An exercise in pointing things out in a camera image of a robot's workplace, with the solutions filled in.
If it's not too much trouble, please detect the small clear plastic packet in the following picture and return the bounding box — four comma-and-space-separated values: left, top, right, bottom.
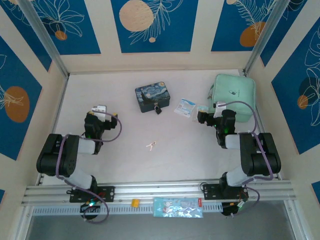
191, 104, 208, 123

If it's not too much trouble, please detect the blue white plastic packet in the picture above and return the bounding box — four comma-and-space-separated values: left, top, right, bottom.
173, 97, 197, 117

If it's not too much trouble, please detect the mint green fabric bag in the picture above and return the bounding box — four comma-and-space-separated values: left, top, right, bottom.
207, 73, 257, 123

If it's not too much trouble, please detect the starry night tin box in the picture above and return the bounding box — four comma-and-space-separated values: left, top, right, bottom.
134, 81, 172, 114

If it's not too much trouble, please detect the light blue patterned packet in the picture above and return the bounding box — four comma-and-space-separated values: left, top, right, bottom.
152, 197, 204, 219

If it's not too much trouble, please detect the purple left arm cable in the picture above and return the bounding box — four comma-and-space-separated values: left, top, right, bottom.
55, 111, 123, 224

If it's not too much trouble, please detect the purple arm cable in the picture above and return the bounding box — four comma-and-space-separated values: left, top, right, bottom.
55, 111, 123, 224
218, 100, 274, 217

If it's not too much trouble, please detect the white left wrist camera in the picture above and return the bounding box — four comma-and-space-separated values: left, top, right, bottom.
90, 104, 108, 120

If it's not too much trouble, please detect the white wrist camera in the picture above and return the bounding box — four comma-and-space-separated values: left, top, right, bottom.
213, 100, 227, 118
90, 104, 108, 120

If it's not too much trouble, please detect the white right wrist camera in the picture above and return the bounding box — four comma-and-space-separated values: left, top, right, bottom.
213, 100, 227, 118

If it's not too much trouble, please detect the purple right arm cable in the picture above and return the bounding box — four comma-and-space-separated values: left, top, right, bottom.
218, 100, 274, 217

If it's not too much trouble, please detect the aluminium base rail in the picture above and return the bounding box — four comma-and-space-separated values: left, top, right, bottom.
21, 178, 296, 208

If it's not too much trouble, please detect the white slotted cable duct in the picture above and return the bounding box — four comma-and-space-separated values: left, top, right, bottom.
32, 202, 223, 216

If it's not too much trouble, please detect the aluminium frame post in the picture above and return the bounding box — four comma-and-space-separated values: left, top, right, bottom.
18, 0, 70, 77
243, 0, 291, 73

